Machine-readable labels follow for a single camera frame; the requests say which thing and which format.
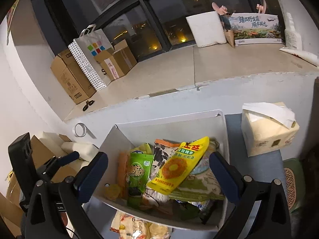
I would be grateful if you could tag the yellow sunflower seed bag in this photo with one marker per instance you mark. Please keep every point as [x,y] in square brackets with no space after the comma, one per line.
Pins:
[179,166]

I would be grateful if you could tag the green seaweed snack bag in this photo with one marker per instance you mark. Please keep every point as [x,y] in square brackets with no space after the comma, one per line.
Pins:
[138,174]

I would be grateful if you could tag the open small cardboard box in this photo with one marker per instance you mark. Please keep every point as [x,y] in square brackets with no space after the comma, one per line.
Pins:
[116,62]

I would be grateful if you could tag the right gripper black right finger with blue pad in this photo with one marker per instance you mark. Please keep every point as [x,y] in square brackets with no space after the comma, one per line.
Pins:
[272,219]

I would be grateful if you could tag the rice cracker pack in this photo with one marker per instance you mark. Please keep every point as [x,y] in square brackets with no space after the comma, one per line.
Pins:
[131,227]

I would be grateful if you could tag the white bottle by wall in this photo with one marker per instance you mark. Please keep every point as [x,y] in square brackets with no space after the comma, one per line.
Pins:
[293,38]

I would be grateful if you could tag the landscape printed banner board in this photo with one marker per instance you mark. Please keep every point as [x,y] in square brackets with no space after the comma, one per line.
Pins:
[254,28]

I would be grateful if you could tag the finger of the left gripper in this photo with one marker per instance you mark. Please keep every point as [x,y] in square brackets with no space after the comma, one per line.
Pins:
[51,167]

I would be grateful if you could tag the clear tape roll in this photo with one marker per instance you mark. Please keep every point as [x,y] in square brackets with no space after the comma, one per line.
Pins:
[79,130]

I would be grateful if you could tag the black scissors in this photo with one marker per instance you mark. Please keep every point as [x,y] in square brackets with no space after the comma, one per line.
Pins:
[88,103]

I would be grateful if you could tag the brown cardboard box at left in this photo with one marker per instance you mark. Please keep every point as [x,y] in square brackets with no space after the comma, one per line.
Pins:
[13,217]

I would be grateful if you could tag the white foam board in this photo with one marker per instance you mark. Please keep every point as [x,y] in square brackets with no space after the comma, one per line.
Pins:
[206,29]

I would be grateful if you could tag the white polka dot gift bag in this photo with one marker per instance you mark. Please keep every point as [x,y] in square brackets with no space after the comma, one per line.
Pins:
[89,44]

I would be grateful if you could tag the green mat with brown pad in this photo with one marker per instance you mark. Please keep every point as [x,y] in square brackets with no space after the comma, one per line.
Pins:
[295,183]

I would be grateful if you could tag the beige orange snack packet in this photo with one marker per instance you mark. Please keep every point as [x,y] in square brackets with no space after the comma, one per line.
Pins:
[122,173]

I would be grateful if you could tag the tall brown cardboard box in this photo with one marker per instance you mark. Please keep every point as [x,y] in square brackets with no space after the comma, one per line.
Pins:
[71,77]

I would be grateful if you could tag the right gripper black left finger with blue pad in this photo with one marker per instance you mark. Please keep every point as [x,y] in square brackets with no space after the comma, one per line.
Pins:
[43,218]

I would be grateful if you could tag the beige tissue pack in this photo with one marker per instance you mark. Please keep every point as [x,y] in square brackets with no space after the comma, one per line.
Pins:
[267,127]

